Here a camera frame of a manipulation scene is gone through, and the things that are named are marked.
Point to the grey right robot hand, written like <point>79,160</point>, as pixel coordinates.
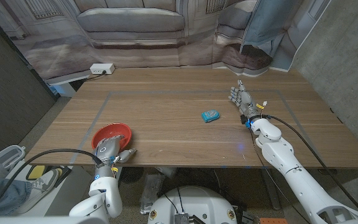
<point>246,101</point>

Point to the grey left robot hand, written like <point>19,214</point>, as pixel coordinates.
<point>106,152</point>

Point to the red plastic bowl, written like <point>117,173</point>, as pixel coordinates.
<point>110,129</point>

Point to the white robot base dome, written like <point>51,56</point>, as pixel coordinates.
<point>194,202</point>

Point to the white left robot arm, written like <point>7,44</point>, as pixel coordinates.
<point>107,196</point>

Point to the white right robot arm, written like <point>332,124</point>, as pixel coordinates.
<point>291,165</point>

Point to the blue phone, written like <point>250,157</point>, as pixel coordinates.
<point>210,116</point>

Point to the right wrist tagged connector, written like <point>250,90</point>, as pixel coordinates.
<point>260,106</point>

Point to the wrist tagged connector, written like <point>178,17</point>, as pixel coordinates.
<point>114,169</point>
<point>260,106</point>

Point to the left wrist tagged connector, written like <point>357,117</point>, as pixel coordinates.
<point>114,169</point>

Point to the white table leg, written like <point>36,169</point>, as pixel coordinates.
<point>120,172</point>
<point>270,189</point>

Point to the black round floor object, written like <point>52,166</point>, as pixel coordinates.
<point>132,175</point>

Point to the clear plastic bag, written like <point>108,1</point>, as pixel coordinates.
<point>152,189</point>

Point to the grey sneaker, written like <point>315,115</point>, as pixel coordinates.
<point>42,183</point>

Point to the white power strip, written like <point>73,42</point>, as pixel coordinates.
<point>102,68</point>

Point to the white floor platform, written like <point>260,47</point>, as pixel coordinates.
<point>19,170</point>

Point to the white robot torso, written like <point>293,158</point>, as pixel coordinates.
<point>26,221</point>

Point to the printed living room backdrop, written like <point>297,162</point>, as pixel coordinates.
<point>135,46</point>

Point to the dark grey partition panel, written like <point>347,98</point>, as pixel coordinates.
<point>8,102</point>

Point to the orange box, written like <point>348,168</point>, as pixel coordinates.
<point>273,221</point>

